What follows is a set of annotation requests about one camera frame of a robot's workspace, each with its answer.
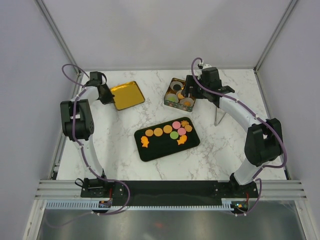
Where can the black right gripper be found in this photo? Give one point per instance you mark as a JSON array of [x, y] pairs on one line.
[[191, 82]]

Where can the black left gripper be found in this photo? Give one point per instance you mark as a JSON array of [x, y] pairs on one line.
[[110, 98]]

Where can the black round cookie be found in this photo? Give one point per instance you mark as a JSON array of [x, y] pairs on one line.
[[176, 87]]

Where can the gold tin lid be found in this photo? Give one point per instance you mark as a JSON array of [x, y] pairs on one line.
[[127, 95]]

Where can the green christmas cookie tin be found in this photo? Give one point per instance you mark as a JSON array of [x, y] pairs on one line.
[[178, 105]]

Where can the green round cookie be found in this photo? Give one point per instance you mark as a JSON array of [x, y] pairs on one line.
[[171, 98], [174, 135]]

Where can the metal serving tongs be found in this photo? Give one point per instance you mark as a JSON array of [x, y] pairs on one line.
[[218, 115]]

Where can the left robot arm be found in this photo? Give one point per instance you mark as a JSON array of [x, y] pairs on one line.
[[78, 125]]

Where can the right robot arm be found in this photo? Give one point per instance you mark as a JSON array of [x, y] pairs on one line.
[[264, 139]]

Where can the white paper cup centre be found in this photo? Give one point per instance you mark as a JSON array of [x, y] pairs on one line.
[[179, 91]]

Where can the white paper cup bottom-right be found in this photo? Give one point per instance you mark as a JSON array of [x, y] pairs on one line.
[[187, 99]]

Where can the white paper cup top-left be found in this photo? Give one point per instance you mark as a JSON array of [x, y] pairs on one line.
[[177, 82]]

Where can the white paper cup bottom-left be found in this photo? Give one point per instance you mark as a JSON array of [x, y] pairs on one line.
[[171, 94]]

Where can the orange star swirl cookie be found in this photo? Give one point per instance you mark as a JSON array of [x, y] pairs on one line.
[[184, 123]]

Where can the pink round cookie upper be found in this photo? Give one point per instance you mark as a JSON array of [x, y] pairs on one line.
[[176, 124]]

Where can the pink round cookie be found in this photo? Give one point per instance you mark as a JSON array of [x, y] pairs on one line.
[[176, 124], [181, 131]]

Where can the orange flower cookie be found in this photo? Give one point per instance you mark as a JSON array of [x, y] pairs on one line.
[[188, 128]]

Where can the pink round cookie lower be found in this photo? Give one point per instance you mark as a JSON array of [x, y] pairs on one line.
[[181, 131]]

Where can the orange fish cookie right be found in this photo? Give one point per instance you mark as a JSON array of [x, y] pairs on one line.
[[182, 139]]

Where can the orange fish cookie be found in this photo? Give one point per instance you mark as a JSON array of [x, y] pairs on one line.
[[144, 141], [182, 139]]

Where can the plain orange round cookie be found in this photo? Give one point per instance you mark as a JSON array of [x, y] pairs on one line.
[[149, 132]]

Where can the orange fish cookie left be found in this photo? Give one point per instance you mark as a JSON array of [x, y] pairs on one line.
[[144, 141]]

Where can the dotted orange round cookie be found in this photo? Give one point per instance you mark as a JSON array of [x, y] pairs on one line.
[[158, 132]]

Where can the dark green rectangular tray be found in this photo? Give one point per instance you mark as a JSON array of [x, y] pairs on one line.
[[162, 146]]

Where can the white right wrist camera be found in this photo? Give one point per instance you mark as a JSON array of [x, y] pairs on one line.
[[201, 66]]

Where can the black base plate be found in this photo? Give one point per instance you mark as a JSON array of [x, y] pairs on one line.
[[178, 192]]

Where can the aluminium front rail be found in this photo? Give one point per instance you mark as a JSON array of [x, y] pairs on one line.
[[271, 190]]

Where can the white slotted cable duct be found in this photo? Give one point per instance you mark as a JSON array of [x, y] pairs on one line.
[[99, 205]]

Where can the left aluminium frame post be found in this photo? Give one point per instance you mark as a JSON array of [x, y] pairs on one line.
[[55, 30]]

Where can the aluminium frame post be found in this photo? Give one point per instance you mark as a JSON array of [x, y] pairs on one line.
[[55, 30], [275, 34]]

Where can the right aluminium frame post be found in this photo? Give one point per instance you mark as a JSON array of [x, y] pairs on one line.
[[275, 34]]

